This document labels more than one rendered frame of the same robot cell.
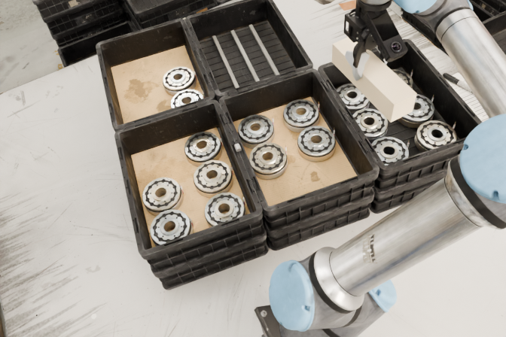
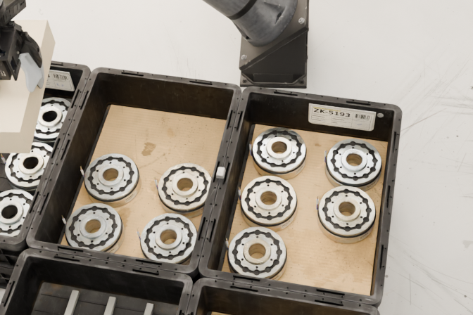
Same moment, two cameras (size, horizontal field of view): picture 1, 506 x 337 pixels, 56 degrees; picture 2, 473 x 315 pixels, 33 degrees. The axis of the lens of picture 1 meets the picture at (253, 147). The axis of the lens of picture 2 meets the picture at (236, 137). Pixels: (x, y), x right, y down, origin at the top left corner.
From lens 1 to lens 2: 1.48 m
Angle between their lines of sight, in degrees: 70
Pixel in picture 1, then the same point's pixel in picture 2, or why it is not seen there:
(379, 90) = (41, 41)
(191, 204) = (313, 193)
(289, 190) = (188, 148)
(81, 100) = not seen: outside the picture
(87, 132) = not seen: outside the picture
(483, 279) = (76, 37)
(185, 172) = (299, 242)
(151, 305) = (409, 167)
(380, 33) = (10, 1)
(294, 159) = (152, 183)
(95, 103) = not seen: outside the picture
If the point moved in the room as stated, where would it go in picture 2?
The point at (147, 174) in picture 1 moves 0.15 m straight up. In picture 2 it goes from (354, 270) to (360, 229)
